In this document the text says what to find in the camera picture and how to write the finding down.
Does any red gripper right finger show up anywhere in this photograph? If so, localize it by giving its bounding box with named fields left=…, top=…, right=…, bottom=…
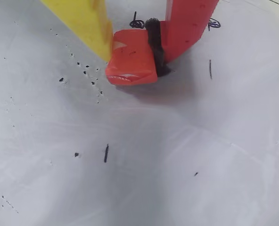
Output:
left=145, top=0, right=220, bottom=77

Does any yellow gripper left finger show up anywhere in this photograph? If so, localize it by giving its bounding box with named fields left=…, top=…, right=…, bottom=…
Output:
left=40, top=0, right=114, bottom=63

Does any orange candy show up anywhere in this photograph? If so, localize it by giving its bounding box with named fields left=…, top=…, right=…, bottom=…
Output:
left=105, top=29, right=158, bottom=86

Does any white plastic table cover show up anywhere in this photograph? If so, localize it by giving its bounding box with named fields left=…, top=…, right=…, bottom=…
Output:
left=0, top=0, right=279, bottom=226

